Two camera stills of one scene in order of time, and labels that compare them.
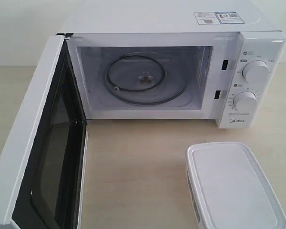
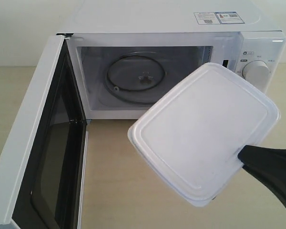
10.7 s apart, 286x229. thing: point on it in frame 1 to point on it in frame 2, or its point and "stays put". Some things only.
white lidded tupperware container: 229,188 to 193,132
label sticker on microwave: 218,17 stays put
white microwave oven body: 221,60 stays put
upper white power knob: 257,72 stays put
